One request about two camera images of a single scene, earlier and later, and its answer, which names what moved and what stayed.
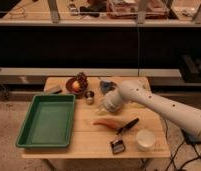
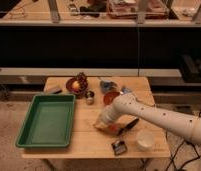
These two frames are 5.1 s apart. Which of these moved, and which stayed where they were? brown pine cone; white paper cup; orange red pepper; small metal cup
Moved: orange red pepper
Stayed: white paper cup; brown pine cone; small metal cup
